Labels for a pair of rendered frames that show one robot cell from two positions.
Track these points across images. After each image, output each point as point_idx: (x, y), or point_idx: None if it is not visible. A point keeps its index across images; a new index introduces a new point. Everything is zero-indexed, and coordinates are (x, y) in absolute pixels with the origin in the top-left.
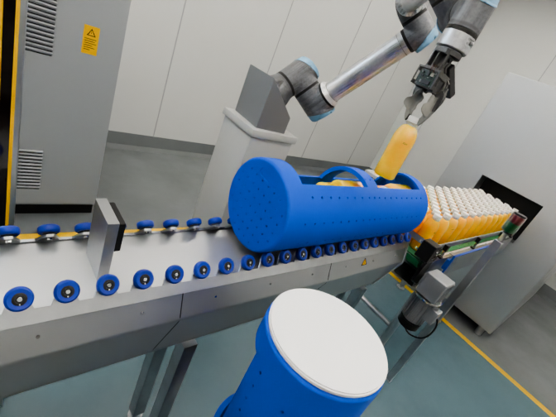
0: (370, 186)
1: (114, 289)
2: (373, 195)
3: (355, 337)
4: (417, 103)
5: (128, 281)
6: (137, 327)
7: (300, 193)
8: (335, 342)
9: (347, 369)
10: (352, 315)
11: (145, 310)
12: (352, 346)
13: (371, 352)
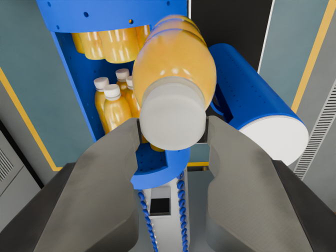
0: (148, 13)
1: (183, 192)
2: (165, 7)
3: (280, 135)
4: (125, 173)
5: (173, 181)
6: (186, 166)
7: (176, 165)
8: (273, 149)
9: (288, 153)
10: (268, 124)
11: (184, 170)
12: (282, 141)
13: (294, 133)
